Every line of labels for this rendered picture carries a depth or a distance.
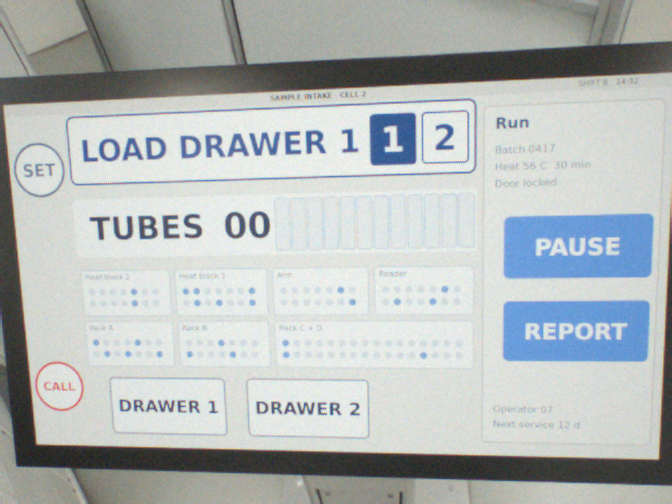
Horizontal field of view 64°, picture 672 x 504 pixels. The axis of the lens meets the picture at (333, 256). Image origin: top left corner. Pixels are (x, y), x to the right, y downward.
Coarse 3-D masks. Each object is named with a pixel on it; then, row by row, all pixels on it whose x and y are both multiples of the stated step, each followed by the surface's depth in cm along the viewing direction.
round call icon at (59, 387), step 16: (32, 368) 42; (48, 368) 42; (64, 368) 42; (80, 368) 42; (48, 384) 42; (64, 384) 42; (80, 384) 42; (48, 400) 43; (64, 400) 43; (80, 400) 42
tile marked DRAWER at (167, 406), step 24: (120, 384) 42; (144, 384) 42; (168, 384) 41; (192, 384) 41; (216, 384) 41; (120, 408) 42; (144, 408) 42; (168, 408) 42; (192, 408) 41; (216, 408) 41; (120, 432) 42; (144, 432) 42; (168, 432) 42; (192, 432) 42; (216, 432) 41
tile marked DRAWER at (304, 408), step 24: (264, 384) 41; (288, 384) 40; (312, 384) 40; (336, 384) 40; (360, 384) 40; (264, 408) 41; (288, 408) 41; (312, 408) 40; (336, 408) 40; (360, 408) 40; (264, 432) 41; (288, 432) 41; (312, 432) 41; (336, 432) 40; (360, 432) 40
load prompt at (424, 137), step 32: (96, 128) 40; (128, 128) 39; (160, 128) 39; (192, 128) 39; (224, 128) 39; (256, 128) 38; (288, 128) 38; (320, 128) 38; (352, 128) 38; (384, 128) 37; (416, 128) 37; (448, 128) 37; (96, 160) 40; (128, 160) 40; (160, 160) 39; (192, 160) 39; (224, 160) 39; (256, 160) 39; (288, 160) 38; (320, 160) 38; (352, 160) 38; (384, 160) 38; (416, 160) 37; (448, 160) 37
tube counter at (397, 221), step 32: (384, 192) 38; (416, 192) 38; (448, 192) 37; (224, 224) 39; (256, 224) 39; (288, 224) 39; (320, 224) 39; (352, 224) 38; (384, 224) 38; (416, 224) 38; (448, 224) 38
